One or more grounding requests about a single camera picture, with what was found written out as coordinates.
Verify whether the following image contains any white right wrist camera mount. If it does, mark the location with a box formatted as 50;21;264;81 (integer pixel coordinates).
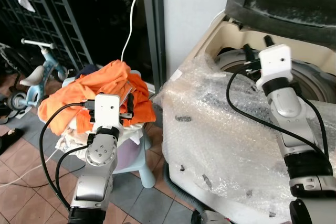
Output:
257;45;293;84

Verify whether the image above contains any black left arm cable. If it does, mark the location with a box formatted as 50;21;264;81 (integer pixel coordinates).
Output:
38;101;96;210

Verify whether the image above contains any black metal grid gate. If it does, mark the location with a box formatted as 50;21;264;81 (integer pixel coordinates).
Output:
0;0;96;73

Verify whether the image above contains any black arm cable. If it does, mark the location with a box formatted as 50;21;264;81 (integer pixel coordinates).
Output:
38;101;96;210
226;65;330;157

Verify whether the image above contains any pale laundry basket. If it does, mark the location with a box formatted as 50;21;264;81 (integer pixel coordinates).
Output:
55;120;149;173

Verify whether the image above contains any light blue plastic stool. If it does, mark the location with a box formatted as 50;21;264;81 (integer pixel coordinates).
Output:
62;76;158;189

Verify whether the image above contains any beige top-load washing machine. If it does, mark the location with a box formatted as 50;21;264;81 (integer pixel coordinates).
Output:
162;0;336;224

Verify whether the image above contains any orange garment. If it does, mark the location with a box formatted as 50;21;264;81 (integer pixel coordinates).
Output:
38;60;158;136

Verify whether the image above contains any grey door frame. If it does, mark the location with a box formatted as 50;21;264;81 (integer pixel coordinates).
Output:
141;0;167;84

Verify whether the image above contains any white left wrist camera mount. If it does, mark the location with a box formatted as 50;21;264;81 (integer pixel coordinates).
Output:
93;94;123;128

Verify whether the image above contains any hanging white cable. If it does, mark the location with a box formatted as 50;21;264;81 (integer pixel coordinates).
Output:
120;0;144;62

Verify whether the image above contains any black shoe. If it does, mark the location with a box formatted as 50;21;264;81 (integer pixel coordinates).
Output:
0;128;25;155

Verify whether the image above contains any light blue child tricycle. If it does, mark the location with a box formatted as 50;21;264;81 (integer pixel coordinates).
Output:
9;39;70;115

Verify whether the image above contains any white floor cable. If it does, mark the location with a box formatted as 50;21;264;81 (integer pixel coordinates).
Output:
0;147;61;189

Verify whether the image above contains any grey washing machine lid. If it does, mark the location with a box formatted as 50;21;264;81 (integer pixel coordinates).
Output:
225;0;336;47

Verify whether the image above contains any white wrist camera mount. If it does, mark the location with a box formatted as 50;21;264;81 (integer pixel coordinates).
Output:
257;45;293;84
93;94;123;128

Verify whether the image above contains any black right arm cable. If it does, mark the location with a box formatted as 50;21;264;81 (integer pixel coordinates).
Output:
226;65;330;157

